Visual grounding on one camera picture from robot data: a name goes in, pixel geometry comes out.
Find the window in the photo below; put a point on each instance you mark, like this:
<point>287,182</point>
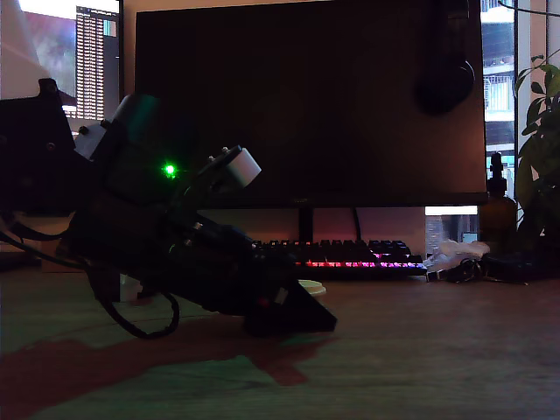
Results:
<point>499,96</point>

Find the black monitor stand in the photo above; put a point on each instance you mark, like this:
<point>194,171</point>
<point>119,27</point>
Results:
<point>305,225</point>

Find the black headphones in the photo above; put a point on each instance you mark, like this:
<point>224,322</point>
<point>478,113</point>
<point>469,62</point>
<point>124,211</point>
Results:
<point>446,87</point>

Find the large dark computer monitor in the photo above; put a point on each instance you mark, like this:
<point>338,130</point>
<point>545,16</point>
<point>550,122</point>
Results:
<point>328,109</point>

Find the cream coffee capsule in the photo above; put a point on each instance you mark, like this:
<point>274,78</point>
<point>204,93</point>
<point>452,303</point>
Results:
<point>314,288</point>

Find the rainbow backlit black keyboard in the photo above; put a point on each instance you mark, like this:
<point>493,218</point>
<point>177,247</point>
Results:
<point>350,258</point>

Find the bunch of keys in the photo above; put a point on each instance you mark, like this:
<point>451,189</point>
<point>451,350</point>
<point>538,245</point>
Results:
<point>461,271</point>

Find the green leafy plant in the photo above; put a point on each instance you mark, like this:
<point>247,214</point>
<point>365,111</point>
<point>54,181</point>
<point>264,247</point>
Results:
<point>540,175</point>

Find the white crumpled tissue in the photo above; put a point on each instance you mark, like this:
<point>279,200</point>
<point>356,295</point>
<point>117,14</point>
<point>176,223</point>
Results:
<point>455,251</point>

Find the amber dropper bottle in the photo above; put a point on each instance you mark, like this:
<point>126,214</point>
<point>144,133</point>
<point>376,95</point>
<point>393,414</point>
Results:
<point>498,219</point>

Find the black pouch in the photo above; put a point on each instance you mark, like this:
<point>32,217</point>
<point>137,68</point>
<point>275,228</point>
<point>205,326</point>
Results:
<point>509,264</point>

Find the lit computer monitor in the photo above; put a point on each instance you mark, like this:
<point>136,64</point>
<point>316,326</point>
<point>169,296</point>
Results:
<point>94,52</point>

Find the pale grey camera box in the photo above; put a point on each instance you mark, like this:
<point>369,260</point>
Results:
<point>242,168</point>

